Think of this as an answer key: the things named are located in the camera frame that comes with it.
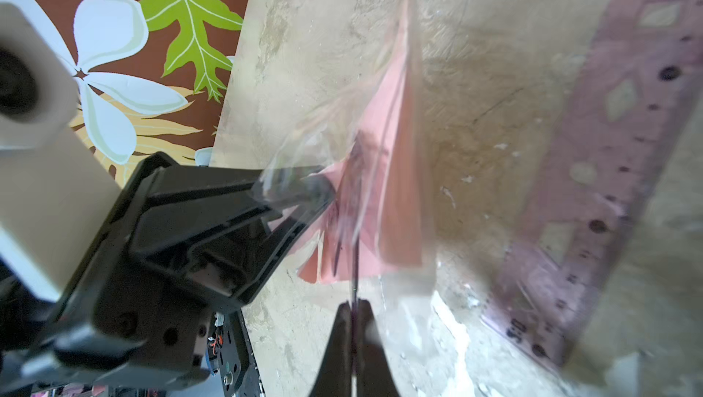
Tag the purple ruler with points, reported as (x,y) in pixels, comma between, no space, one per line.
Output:
(638,87)

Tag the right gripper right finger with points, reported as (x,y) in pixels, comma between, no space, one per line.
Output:
(372,371)

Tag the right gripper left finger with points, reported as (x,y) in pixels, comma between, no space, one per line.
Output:
(336,368)

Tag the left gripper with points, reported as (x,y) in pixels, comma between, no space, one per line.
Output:
(128,304)

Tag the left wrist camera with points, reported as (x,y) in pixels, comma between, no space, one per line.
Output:
(55,196)

